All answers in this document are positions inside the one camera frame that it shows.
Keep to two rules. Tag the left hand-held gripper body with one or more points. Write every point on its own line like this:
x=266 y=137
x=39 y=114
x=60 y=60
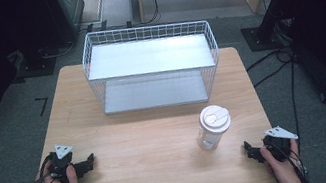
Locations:
x=60 y=163

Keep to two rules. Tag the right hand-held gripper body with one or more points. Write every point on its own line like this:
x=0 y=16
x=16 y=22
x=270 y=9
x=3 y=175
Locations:
x=278 y=144

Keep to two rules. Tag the person's right hand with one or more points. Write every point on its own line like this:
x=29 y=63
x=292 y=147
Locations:
x=283 y=168

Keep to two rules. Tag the white lidded paper cup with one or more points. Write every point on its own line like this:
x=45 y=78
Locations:
x=213 y=126

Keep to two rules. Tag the black cabinet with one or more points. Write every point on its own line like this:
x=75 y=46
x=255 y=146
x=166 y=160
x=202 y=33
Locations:
x=68 y=10

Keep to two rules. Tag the black stand base plate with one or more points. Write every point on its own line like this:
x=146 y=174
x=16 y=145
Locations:
x=260 y=39
x=35 y=67

